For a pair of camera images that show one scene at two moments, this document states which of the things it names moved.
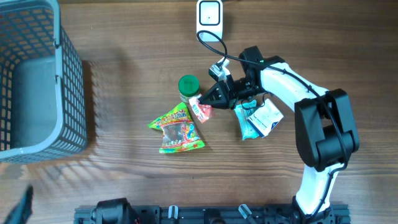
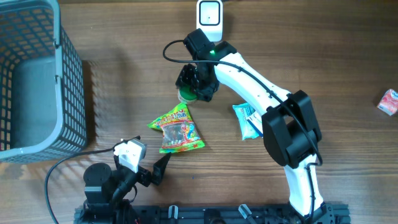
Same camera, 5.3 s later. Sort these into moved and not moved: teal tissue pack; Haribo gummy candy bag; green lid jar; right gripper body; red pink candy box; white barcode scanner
Moved: right gripper body; red pink candy box
Not moved: green lid jar; teal tissue pack; white barcode scanner; Haribo gummy candy bag
